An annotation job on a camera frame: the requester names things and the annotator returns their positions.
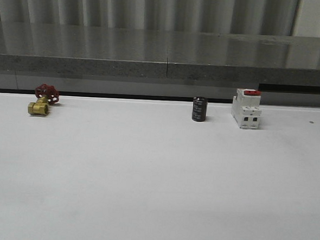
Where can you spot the brass valve red handwheel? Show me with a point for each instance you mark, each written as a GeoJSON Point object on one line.
{"type": "Point", "coordinates": [46, 95]}

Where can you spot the grey stone counter ledge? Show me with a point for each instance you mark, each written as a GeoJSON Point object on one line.
{"type": "Point", "coordinates": [275, 63]}

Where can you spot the black cylindrical capacitor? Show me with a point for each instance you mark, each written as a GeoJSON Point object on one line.
{"type": "Point", "coordinates": [199, 109]}

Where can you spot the white circuit breaker red switch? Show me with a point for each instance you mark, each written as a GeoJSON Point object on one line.
{"type": "Point", "coordinates": [245, 108]}

